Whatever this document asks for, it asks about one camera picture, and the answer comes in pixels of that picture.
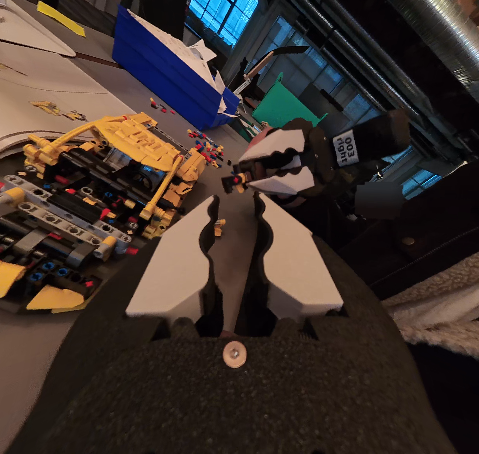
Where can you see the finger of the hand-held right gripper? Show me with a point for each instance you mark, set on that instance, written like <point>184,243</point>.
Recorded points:
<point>288,184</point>
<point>273,147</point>

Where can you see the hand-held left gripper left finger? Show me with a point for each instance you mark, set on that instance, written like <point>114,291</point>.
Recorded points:
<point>172,274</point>

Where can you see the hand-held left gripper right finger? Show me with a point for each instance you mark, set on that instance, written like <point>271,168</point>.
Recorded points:
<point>299,274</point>

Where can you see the small black-yellow Lego subassembly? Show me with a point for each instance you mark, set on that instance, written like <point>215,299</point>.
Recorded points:
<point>236,181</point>

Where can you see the person's right forearm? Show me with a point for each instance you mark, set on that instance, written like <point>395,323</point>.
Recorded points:
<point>419,222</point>

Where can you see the curved black desk lamp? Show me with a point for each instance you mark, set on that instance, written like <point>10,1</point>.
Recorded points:
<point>273,61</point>

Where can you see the grey desk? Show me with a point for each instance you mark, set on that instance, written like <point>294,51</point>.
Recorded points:
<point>45,364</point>

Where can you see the green plastic carry case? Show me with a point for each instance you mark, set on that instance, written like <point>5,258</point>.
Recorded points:
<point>288,106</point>

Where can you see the tiny yellow brick piece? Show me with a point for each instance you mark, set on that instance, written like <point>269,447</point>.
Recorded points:
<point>218,226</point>

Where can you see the scattered small brick pieces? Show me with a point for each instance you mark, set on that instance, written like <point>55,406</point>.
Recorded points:
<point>202,143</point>

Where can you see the yellow toy brick car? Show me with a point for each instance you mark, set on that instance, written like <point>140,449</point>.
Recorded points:
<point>97,192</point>

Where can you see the white crumpled papers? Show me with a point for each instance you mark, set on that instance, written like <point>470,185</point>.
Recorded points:
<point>191,50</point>

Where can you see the yellow black brick panel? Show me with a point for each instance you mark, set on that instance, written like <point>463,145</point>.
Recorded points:
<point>45,293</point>

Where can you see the blue plastic bin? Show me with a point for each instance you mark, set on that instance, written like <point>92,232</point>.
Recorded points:
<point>165,61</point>

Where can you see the dark sherpa-lined jacket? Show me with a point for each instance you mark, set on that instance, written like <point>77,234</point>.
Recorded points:
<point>441,312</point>

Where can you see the open instruction booklet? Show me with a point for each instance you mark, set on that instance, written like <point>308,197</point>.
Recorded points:
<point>52,94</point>

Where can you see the yellow sticky note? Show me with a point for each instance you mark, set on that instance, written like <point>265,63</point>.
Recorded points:
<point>61,18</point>

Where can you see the white board stand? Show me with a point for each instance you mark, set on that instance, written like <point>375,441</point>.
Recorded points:
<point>30,20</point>

